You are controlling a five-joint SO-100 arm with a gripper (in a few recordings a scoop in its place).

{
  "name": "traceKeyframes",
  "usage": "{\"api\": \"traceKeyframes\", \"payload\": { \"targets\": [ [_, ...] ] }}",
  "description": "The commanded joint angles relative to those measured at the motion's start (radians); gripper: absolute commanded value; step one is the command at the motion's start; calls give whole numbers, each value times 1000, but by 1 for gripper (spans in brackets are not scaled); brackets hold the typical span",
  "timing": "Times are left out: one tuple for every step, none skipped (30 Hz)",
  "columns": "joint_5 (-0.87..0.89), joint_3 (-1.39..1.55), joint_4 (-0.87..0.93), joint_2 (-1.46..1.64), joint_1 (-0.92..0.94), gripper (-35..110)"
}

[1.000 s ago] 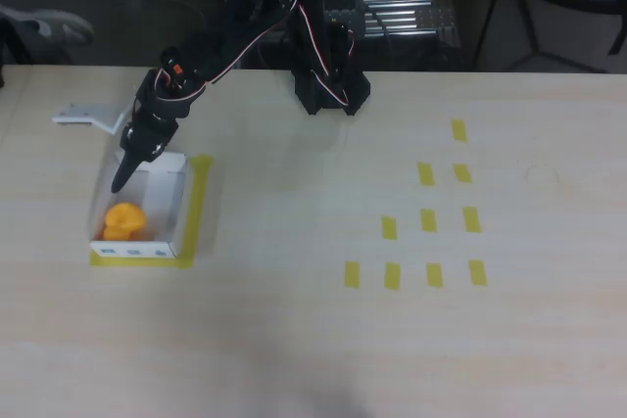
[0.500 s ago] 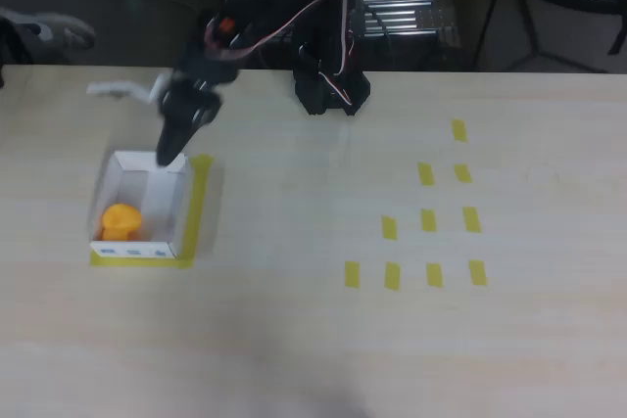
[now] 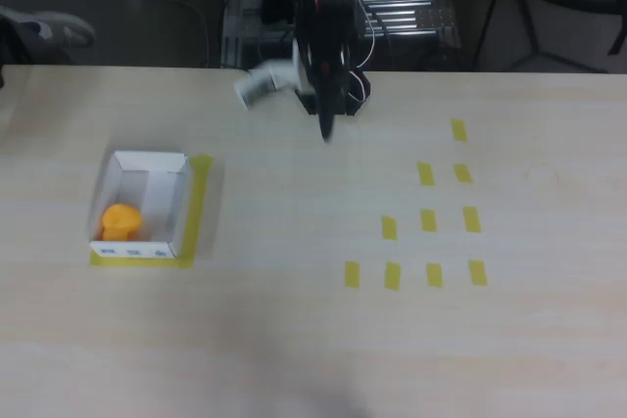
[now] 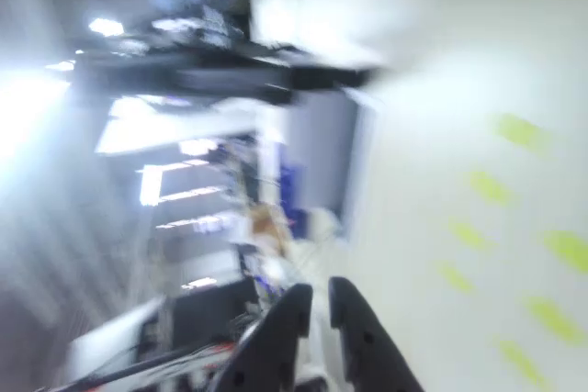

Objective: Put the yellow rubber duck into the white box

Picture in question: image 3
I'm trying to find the yellow rubber duck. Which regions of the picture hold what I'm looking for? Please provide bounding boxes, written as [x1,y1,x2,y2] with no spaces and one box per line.
[100,203,144,243]

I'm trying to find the white cardboard box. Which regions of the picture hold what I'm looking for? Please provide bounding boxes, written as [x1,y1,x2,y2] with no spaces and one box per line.
[89,149,191,260]

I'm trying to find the long yellow tape strip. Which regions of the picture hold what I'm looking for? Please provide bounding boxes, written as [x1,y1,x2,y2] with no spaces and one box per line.
[89,251,196,271]
[176,153,216,270]

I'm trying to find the grey sneaker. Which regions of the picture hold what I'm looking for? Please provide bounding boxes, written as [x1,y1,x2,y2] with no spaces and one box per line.
[0,5,97,53]

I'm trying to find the black trouser leg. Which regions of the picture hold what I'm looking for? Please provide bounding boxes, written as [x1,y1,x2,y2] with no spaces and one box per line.
[0,16,31,66]

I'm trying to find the red white servo wires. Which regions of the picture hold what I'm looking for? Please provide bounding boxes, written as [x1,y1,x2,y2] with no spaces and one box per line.
[315,0,381,102]

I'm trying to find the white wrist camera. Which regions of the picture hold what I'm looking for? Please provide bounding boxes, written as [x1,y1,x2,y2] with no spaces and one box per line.
[233,58,301,110]

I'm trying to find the black table leg frame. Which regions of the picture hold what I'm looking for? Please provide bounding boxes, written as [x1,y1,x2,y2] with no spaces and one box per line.
[472,0,608,74]

